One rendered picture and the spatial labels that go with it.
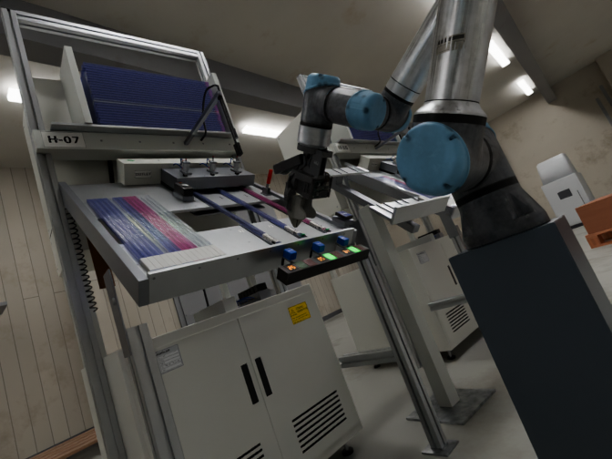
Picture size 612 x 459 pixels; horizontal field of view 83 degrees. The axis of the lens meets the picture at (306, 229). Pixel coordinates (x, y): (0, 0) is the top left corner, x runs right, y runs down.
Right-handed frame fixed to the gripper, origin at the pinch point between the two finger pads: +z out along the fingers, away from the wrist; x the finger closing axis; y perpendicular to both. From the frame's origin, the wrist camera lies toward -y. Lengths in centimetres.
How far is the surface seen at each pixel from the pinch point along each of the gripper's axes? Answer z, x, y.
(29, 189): 130, -6, -456
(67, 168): 9, -32, -90
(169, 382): 47, -28, -9
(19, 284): 212, -34, -374
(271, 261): 11.8, -4.0, -2.0
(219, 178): 4, 11, -56
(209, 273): 10.5, -22.6, -1.9
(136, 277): 8.2, -37.9, -3.6
